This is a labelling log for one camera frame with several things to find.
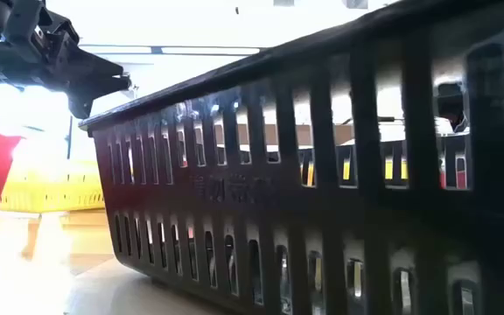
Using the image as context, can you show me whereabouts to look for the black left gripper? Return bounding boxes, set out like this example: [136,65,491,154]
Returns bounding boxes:
[0,0,131,119]

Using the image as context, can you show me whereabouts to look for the yellow slotted plastic basket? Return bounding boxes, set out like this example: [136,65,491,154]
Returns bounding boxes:
[0,159,106,214]
[299,155,410,187]

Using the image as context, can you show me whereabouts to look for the black slotted plastic basket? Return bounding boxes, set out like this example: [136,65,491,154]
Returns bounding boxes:
[79,0,504,315]

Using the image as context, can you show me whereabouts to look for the long ceiling light fixture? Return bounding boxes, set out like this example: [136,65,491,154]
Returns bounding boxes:
[79,43,262,57]

